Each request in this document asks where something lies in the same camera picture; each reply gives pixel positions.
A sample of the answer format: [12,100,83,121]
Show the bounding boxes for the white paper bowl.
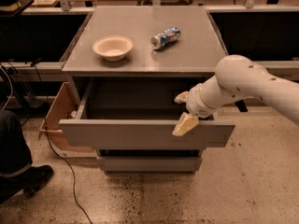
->
[93,35,134,62]

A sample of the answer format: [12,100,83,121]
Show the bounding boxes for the black shoe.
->
[0,165,53,203]

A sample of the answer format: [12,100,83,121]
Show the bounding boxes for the person leg dark trousers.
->
[0,110,32,178]

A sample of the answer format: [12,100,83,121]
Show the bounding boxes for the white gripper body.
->
[186,83,214,119]

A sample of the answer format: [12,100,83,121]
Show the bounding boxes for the grey top drawer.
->
[60,77,235,150]

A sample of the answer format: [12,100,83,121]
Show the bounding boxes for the white items in box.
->
[70,110,77,119]

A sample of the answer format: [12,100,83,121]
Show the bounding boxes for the grey drawer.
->
[97,157,202,173]
[60,77,235,150]

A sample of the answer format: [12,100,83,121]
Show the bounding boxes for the grey drawer cabinet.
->
[61,5,235,175]

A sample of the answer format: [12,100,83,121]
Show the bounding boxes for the blue silver soda can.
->
[150,27,181,49]

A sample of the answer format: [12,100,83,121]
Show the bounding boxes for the black floor cable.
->
[31,59,93,224]

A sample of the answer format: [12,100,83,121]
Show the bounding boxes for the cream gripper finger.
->
[174,91,189,104]
[172,112,199,136]

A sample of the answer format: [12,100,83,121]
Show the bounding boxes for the grey bottom drawer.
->
[97,157,202,173]

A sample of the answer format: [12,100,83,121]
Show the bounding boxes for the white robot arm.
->
[172,55,299,136]

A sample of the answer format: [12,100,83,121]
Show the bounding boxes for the cardboard box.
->
[39,82,93,156]

